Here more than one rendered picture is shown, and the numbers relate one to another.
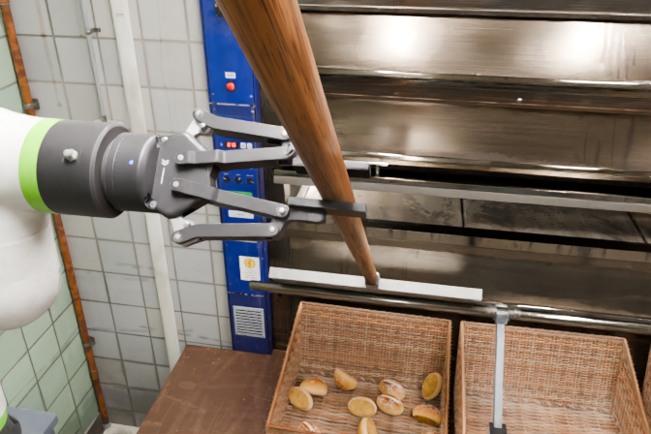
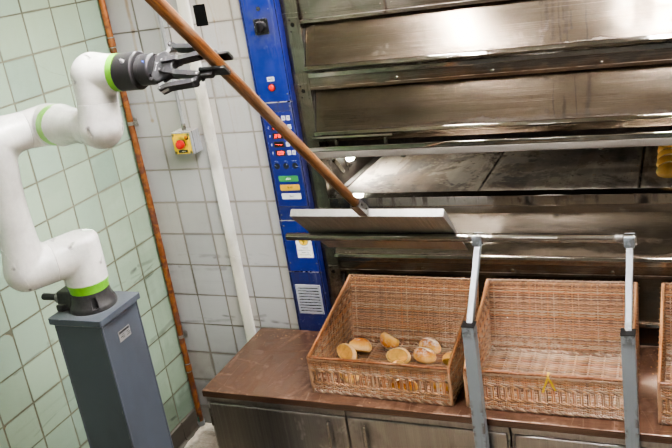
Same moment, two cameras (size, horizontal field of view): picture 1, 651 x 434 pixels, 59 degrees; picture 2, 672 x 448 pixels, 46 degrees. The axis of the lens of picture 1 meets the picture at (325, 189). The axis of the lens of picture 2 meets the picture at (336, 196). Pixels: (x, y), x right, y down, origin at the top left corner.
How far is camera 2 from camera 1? 1.43 m
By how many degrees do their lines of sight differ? 17
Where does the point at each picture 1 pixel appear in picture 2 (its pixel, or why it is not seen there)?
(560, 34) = (511, 13)
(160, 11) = (218, 37)
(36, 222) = (112, 97)
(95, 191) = (130, 74)
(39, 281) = (113, 122)
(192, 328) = (265, 313)
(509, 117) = (489, 86)
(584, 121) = (550, 81)
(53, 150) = (116, 60)
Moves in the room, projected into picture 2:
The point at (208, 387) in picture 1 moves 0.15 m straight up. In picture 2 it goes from (274, 353) to (267, 321)
